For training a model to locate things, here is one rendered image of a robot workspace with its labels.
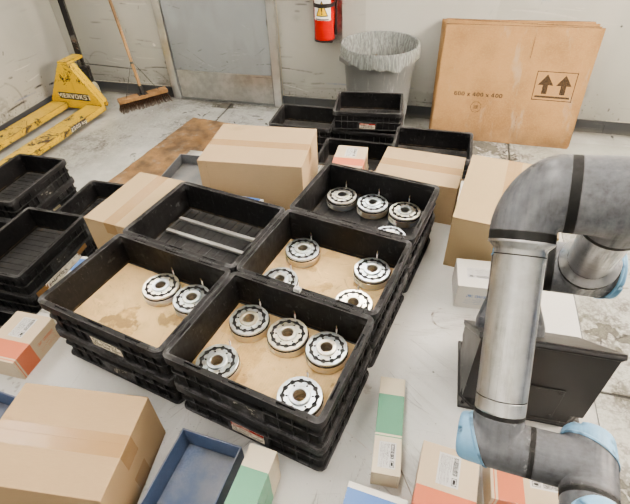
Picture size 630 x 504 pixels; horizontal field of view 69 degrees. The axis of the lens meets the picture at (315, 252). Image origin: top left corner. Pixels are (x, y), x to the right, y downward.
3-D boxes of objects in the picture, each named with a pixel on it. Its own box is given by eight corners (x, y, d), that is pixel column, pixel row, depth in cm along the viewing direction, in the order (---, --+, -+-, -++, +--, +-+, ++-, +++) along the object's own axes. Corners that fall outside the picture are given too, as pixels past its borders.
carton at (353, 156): (338, 161, 192) (338, 144, 187) (367, 163, 190) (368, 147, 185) (331, 182, 180) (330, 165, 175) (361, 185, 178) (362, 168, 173)
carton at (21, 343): (28, 327, 140) (17, 310, 135) (62, 334, 137) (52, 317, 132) (-12, 371, 128) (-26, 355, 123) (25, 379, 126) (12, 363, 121)
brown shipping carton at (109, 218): (151, 206, 185) (139, 171, 175) (198, 217, 179) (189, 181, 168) (99, 253, 165) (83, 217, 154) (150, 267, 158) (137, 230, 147)
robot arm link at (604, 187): (546, 247, 113) (576, 137, 64) (618, 255, 107) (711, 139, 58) (541, 295, 110) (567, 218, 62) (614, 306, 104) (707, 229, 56)
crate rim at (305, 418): (375, 323, 110) (376, 317, 108) (322, 433, 90) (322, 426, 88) (234, 276, 124) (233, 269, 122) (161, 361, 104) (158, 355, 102)
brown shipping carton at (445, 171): (458, 193, 185) (465, 157, 174) (450, 225, 170) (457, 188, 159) (385, 180, 193) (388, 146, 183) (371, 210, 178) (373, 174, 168)
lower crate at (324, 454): (371, 373, 124) (373, 345, 116) (324, 477, 104) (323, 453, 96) (245, 325, 137) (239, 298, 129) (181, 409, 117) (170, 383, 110)
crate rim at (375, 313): (412, 247, 130) (413, 241, 128) (375, 323, 110) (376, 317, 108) (287, 214, 144) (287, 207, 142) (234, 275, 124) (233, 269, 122)
